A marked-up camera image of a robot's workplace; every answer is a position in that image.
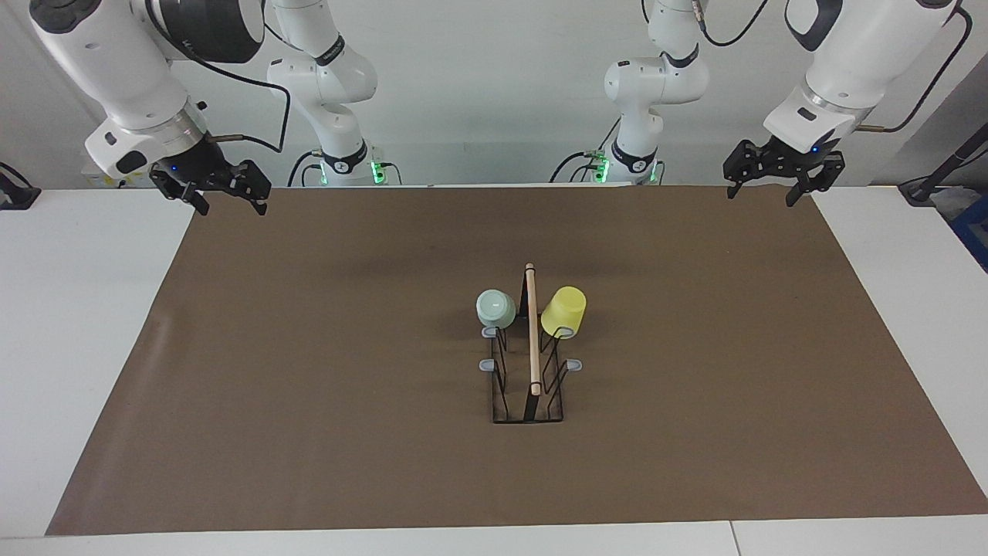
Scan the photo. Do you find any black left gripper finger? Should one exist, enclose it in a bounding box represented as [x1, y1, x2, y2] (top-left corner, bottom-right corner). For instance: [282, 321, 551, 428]
[722, 139, 763, 201]
[785, 152, 847, 209]

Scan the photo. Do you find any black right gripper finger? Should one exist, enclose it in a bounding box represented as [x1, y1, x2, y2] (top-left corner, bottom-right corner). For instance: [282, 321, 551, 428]
[149, 170, 211, 218]
[231, 159, 273, 216]

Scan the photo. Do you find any yellow plastic cup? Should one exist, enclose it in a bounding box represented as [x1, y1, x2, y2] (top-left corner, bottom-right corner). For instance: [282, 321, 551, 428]
[540, 286, 588, 340]

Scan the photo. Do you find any pale green plastic cup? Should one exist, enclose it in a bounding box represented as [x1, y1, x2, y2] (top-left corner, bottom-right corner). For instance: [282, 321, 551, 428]
[475, 288, 517, 330]

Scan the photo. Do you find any white power strip box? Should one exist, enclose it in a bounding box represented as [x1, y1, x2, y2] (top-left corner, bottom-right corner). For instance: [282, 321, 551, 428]
[79, 158, 155, 189]

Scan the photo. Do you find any black stand with pole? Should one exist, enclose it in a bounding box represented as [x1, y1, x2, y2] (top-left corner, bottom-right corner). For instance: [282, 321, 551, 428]
[897, 122, 988, 206]

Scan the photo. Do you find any blue box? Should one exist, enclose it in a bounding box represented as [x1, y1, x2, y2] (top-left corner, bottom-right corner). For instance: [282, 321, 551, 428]
[950, 193, 988, 273]

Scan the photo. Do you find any brown table mat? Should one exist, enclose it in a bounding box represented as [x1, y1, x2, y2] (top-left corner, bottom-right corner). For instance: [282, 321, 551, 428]
[44, 184, 988, 537]

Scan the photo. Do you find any black base cable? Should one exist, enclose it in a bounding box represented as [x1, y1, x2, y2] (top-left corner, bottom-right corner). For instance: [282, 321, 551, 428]
[289, 150, 325, 188]
[549, 116, 623, 185]

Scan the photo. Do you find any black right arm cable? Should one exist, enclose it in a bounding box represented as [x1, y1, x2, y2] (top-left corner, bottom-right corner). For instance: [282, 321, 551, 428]
[145, 0, 294, 155]

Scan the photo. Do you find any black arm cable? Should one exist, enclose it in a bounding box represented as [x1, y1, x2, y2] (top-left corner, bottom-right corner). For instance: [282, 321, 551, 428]
[855, 4, 971, 134]
[145, 0, 294, 155]

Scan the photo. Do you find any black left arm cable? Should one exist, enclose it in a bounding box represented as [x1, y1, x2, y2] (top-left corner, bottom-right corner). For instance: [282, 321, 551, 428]
[855, 4, 971, 134]

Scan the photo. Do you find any black clamp mount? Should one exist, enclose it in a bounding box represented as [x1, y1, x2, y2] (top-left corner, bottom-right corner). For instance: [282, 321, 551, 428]
[0, 161, 42, 212]

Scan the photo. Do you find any black wire cup rack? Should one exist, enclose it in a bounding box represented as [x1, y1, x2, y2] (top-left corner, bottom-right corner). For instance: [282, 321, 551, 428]
[478, 262, 585, 425]

